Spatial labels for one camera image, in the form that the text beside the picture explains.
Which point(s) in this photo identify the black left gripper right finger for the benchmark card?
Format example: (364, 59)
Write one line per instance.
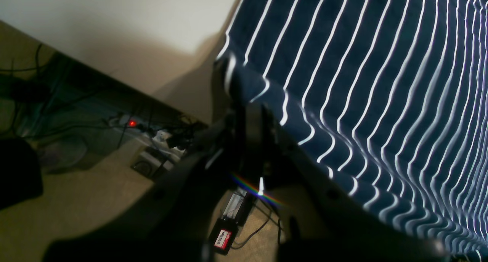
(321, 222)

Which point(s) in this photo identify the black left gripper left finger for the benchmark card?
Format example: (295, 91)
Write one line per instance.
(174, 215)

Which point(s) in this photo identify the navy white striped t-shirt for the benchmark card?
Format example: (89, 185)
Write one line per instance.
(388, 97)

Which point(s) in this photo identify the black power adapter red label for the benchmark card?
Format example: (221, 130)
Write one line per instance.
(232, 216)

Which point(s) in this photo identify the white power strip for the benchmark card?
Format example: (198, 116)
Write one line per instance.
(152, 136)

